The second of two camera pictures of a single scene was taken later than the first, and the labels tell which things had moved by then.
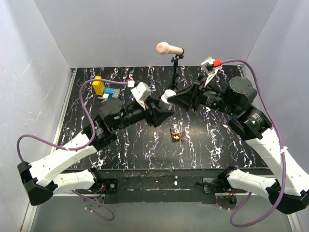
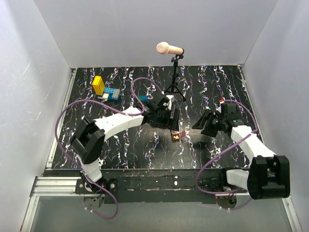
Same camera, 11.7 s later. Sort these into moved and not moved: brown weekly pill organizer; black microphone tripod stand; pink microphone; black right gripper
Moved: black right gripper
Not moved: black microphone tripod stand; pink microphone; brown weekly pill organizer
